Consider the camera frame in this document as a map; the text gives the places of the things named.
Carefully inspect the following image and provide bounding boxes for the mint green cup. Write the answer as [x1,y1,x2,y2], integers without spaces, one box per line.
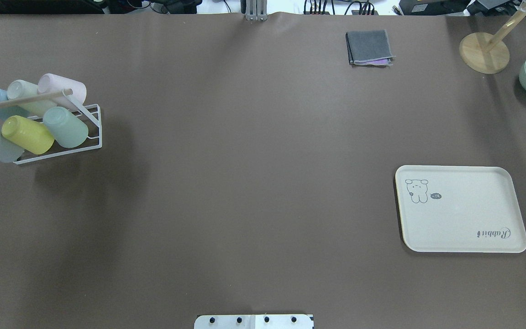
[42,106,89,148]

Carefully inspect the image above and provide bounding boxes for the cream rabbit tray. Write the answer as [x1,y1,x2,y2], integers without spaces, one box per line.
[394,165,526,253]

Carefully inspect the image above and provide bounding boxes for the pink cup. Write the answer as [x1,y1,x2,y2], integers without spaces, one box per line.
[37,73,87,111]

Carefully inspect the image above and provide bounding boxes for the yellow cup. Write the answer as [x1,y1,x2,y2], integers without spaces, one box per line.
[1,115,55,155]

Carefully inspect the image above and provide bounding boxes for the cream white cup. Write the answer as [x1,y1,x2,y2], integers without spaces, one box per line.
[6,80,58,117]

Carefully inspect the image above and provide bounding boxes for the folded grey cloth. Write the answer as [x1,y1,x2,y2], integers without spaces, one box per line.
[345,30,394,66]

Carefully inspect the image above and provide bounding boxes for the wooden glass stand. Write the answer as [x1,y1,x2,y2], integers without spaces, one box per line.
[459,0,526,74]

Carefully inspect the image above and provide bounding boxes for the aluminium frame post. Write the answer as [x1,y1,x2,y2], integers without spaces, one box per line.
[241,0,268,21]

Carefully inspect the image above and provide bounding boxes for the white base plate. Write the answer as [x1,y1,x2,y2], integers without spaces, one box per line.
[194,314,315,329]

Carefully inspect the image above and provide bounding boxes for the white wire cup rack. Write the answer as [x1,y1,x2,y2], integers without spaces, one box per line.
[13,89,103,165]

